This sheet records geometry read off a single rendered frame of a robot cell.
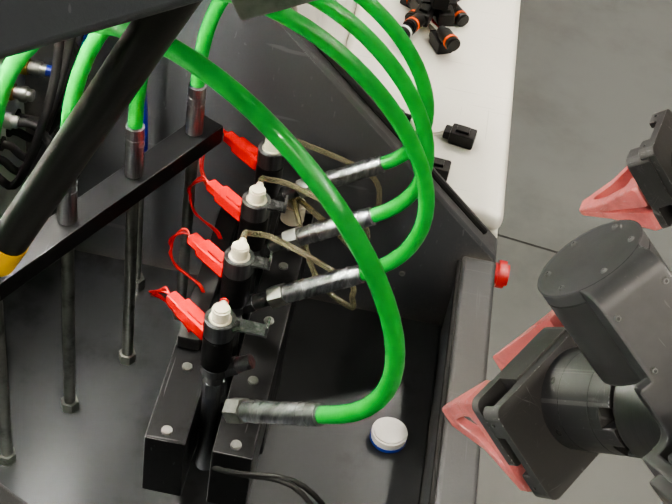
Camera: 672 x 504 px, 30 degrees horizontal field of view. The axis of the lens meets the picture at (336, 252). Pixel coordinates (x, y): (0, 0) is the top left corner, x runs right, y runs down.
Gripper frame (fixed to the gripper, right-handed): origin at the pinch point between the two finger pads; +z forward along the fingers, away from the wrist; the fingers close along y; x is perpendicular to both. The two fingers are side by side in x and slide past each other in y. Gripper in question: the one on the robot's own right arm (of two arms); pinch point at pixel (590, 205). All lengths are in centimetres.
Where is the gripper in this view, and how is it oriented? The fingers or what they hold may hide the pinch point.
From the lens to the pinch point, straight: 110.8
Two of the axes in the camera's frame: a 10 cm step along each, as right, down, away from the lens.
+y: -5.4, -7.6, -3.6
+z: -7.5, 2.4, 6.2
